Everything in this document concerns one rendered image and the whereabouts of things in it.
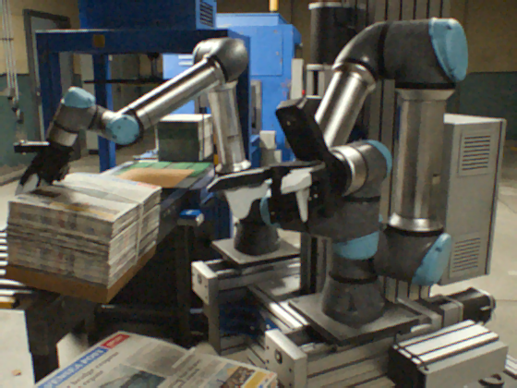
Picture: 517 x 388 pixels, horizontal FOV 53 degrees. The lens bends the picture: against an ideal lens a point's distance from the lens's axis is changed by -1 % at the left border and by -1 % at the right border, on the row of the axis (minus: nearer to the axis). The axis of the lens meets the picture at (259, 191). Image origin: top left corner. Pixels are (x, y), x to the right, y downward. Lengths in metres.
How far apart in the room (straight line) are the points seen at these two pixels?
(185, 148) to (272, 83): 1.67
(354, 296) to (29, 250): 0.82
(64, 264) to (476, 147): 1.14
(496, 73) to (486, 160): 8.72
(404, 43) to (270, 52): 3.75
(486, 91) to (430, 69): 9.22
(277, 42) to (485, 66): 6.05
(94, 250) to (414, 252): 0.77
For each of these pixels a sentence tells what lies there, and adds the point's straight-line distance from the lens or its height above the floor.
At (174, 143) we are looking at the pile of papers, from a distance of 3.33.
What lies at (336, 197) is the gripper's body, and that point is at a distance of 0.77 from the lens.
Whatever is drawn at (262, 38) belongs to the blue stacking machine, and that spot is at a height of 1.63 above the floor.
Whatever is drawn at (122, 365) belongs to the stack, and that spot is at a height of 0.83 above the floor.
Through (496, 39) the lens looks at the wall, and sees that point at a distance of 10.28.
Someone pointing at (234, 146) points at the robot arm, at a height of 1.13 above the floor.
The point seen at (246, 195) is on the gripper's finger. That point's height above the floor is 1.21.
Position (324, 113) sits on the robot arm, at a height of 1.29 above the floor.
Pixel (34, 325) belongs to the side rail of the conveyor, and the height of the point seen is 0.76.
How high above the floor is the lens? 1.37
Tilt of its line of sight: 13 degrees down
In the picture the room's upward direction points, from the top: straight up
